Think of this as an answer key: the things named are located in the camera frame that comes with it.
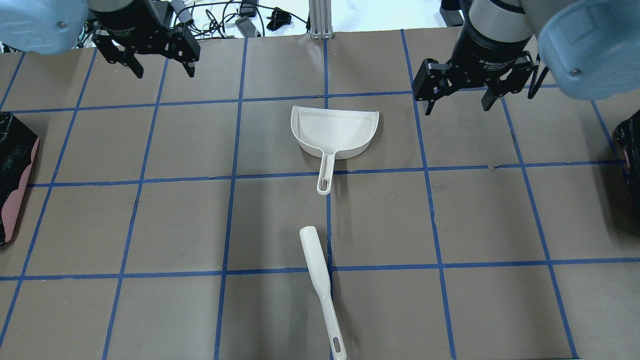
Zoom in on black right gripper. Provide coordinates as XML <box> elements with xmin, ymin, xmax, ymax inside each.
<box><xmin>411</xmin><ymin>22</ymin><xmax>535</xmax><ymax>116</ymax></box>

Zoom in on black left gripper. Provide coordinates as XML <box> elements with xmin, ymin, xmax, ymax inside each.
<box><xmin>91</xmin><ymin>0</ymin><xmax>201</xmax><ymax>79</ymax></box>

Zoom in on white plastic dustpan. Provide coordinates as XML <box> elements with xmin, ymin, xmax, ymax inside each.
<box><xmin>290</xmin><ymin>105</ymin><xmax>380</xmax><ymax>196</ymax></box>

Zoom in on white hand brush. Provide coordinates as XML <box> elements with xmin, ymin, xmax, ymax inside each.
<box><xmin>299</xmin><ymin>225</ymin><xmax>348</xmax><ymax>360</ymax></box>

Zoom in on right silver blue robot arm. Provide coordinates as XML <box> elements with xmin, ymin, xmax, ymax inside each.
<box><xmin>411</xmin><ymin>0</ymin><xmax>640</xmax><ymax>115</ymax></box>

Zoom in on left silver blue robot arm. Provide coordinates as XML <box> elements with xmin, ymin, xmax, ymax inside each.
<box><xmin>0</xmin><ymin>0</ymin><xmax>201</xmax><ymax>78</ymax></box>

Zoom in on pink bin with black bag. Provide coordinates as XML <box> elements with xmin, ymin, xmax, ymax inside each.
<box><xmin>0</xmin><ymin>111</ymin><xmax>41</xmax><ymax>246</ymax></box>

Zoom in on black cables behind table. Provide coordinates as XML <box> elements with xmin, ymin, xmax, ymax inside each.
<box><xmin>165</xmin><ymin>0</ymin><xmax>308</xmax><ymax>40</ymax></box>

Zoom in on aluminium frame post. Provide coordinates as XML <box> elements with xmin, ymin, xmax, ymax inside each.
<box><xmin>308</xmin><ymin>0</ymin><xmax>334</xmax><ymax>40</ymax></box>

